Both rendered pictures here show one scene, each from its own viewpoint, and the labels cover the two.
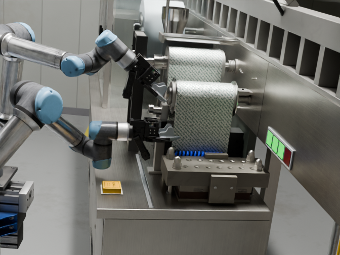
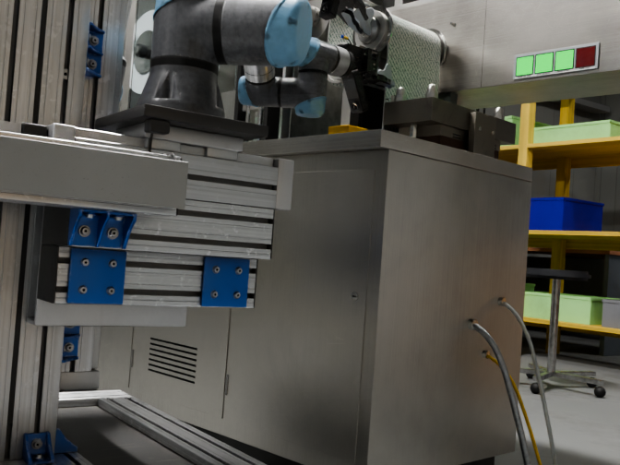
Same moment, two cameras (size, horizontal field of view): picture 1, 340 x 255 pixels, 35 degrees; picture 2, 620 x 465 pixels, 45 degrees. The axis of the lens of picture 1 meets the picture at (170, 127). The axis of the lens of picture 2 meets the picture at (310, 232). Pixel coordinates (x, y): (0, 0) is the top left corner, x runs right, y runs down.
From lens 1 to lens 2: 1.79 m
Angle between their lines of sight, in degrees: 38
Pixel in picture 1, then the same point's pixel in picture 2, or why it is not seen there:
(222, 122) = (432, 74)
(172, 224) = (454, 172)
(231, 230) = (503, 192)
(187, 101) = (399, 33)
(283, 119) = (554, 27)
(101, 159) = (321, 95)
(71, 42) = not seen: outside the picture
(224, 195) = (486, 143)
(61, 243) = not seen: hidden behind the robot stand
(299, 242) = not seen: hidden behind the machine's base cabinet
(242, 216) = (511, 171)
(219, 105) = (428, 48)
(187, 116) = (400, 56)
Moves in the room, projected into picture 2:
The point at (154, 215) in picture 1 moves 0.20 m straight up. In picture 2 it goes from (436, 153) to (442, 71)
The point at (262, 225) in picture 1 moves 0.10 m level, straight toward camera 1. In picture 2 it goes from (527, 188) to (550, 186)
